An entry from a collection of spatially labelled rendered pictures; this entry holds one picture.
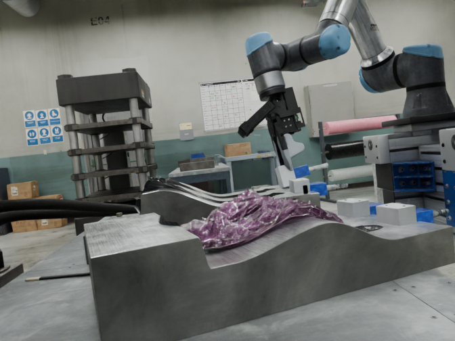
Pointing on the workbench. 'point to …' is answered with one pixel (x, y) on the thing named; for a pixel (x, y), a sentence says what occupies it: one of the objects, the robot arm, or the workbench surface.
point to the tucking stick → (57, 277)
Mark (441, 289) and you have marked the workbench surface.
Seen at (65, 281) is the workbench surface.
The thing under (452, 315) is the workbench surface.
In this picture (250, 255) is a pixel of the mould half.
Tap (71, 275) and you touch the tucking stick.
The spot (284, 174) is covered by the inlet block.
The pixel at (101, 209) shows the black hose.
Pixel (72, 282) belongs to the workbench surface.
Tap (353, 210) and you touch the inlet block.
